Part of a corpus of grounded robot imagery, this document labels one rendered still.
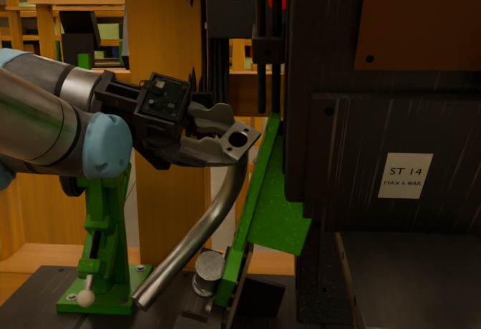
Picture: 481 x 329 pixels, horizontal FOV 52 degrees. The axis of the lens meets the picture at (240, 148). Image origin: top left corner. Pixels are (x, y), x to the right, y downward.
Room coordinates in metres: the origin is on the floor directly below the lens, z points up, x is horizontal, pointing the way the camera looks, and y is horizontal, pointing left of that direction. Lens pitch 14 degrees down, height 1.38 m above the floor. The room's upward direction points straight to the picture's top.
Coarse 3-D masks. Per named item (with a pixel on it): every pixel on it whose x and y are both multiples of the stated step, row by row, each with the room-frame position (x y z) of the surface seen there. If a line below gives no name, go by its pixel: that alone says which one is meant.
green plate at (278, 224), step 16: (272, 112) 0.57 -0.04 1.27; (272, 128) 0.54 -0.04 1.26; (272, 144) 0.54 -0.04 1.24; (256, 160) 0.61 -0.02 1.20; (272, 160) 0.55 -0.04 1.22; (256, 176) 0.54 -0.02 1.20; (272, 176) 0.55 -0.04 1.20; (256, 192) 0.54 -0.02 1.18; (272, 192) 0.55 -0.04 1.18; (256, 208) 0.55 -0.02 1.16; (272, 208) 0.55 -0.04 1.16; (288, 208) 0.55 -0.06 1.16; (240, 224) 0.54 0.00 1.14; (256, 224) 0.55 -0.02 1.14; (272, 224) 0.55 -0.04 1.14; (288, 224) 0.55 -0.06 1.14; (304, 224) 0.55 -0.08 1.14; (240, 240) 0.54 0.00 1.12; (256, 240) 0.55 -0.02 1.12; (272, 240) 0.55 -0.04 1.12; (288, 240) 0.55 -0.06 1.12; (304, 240) 0.55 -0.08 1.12
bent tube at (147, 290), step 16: (240, 128) 0.66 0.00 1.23; (224, 144) 0.64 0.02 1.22; (240, 144) 0.68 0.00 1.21; (240, 176) 0.69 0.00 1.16; (224, 192) 0.71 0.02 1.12; (208, 208) 0.71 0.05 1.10; (224, 208) 0.71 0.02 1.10; (208, 224) 0.69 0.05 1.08; (192, 240) 0.67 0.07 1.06; (176, 256) 0.65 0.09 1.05; (192, 256) 0.66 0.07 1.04; (160, 272) 0.63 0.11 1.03; (176, 272) 0.64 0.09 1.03; (144, 288) 0.61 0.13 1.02; (160, 288) 0.61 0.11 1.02; (144, 304) 0.59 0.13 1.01
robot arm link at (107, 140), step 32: (0, 96) 0.42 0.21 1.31; (32, 96) 0.46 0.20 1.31; (0, 128) 0.43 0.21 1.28; (32, 128) 0.45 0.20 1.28; (64, 128) 0.49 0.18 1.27; (96, 128) 0.52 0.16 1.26; (128, 128) 0.56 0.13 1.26; (32, 160) 0.48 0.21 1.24; (64, 160) 0.50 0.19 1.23; (96, 160) 0.51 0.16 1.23; (128, 160) 0.56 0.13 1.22
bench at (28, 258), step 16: (16, 256) 0.98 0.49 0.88; (32, 256) 0.98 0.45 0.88; (48, 256) 0.98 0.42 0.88; (64, 256) 0.98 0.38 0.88; (80, 256) 0.98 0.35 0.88; (128, 256) 0.98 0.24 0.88; (256, 256) 0.98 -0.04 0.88; (272, 256) 0.98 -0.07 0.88; (288, 256) 0.98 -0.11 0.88; (0, 272) 0.92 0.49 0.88; (16, 272) 0.92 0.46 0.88; (32, 272) 0.91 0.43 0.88; (256, 272) 0.91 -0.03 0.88; (272, 272) 0.91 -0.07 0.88; (288, 272) 0.91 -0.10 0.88; (0, 288) 0.85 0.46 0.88; (16, 288) 0.85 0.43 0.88; (0, 304) 0.80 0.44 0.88
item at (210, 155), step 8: (184, 144) 0.64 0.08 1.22; (192, 144) 0.64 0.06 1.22; (200, 144) 0.63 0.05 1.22; (208, 144) 0.62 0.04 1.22; (216, 144) 0.61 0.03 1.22; (184, 152) 0.64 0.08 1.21; (192, 152) 0.64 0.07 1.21; (200, 152) 0.64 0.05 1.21; (208, 152) 0.64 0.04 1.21; (216, 152) 0.63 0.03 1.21; (208, 160) 0.64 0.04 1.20; (216, 160) 0.64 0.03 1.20; (224, 160) 0.64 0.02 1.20; (232, 160) 0.64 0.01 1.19; (240, 160) 0.64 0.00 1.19
